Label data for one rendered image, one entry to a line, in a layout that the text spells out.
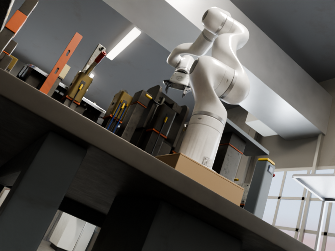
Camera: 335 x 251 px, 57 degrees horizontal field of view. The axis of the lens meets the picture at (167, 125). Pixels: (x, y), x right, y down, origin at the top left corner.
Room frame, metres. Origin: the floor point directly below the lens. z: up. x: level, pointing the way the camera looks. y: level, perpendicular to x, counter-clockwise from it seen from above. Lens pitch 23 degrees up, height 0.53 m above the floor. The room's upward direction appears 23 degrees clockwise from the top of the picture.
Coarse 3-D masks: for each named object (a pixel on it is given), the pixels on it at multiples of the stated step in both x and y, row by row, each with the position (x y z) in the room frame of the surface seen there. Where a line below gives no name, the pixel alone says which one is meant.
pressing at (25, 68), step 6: (24, 66) 1.13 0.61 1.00; (30, 66) 1.10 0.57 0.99; (24, 72) 1.20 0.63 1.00; (30, 72) 1.17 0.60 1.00; (36, 72) 1.15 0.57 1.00; (42, 72) 1.11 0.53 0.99; (18, 78) 1.27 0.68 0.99; (24, 78) 1.26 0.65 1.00; (42, 78) 1.18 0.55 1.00; (42, 84) 1.25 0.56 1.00; (60, 84) 1.15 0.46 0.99; (60, 90) 1.23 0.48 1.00; (66, 90) 1.20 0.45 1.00; (84, 102) 1.25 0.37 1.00; (90, 102) 1.22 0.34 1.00; (90, 108) 1.29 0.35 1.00; (96, 108) 1.24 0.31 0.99; (96, 114) 1.33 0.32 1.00; (102, 114) 1.30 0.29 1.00; (96, 120) 1.41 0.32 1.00
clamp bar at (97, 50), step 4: (100, 44) 1.11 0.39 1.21; (96, 48) 1.11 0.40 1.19; (100, 48) 1.11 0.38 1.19; (104, 48) 1.12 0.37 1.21; (96, 52) 1.12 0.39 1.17; (100, 52) 1.13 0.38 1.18; (92, 56) 1.12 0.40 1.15; (96, 56) 1.13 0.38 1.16; (88, 60) 1.13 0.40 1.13; (92, 60) 1.13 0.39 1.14; (88, 64) 1.13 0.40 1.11; (84, 68) 1.13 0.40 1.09
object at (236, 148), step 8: (224, 136) 1.30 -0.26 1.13; (232, 136) 1.26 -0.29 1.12; (224, 144) 1.28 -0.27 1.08; (232, 144) 1.27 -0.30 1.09; (240, 144) 1.29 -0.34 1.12; (224, 152) 1.27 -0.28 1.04; (232, 152) 1.28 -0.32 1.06; (240, 152) 1.30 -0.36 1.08; (216, 160) 1.30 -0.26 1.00; (224, 160) 1.27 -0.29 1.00; (232, 160) 1.29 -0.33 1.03; (216, 168) 1.29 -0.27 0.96; (224, 168) 1.27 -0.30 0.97; (232, 168) 1.29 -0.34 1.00; (224, 176) 1.28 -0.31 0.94; (232, 176) 1.30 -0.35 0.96
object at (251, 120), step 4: (248, 112) 3.90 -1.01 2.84; (248, 116) 3.87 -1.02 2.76; (252, 116) 3.79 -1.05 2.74; (248, 120) 3.84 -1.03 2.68; (252, 120) 3.77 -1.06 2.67; (256, 120) 3.71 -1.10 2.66; (248, 124) 3.89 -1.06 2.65; (252, 124) 3.85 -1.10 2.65; (256, 124) 3.80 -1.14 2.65; (260, 124) 3.76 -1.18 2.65; (264, 124) 3.71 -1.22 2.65; (256, 128) 3.92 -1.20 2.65; (260, 128) 3.88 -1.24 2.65; (264, 128) 3.83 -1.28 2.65; (268, 128) 3.79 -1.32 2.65; (260, 132) 3.99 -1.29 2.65; (264, 132) 3.94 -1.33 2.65; (268, 132) 3.89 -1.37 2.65; (272, 132) 3.85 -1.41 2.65
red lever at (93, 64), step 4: (104, 52) 1.04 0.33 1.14; (100, 56) 1.05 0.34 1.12; (104, 56) 1.05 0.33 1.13; (96, 60) 1.07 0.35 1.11; (100, 60) 1.07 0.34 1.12; (92, 64) 1.09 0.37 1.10; (96, 64) 1.09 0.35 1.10; (88, 68) 1.11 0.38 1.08; (92, 68) 1.10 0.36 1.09; (84, 72) 1.13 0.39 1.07; (88, 72) 1.12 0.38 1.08
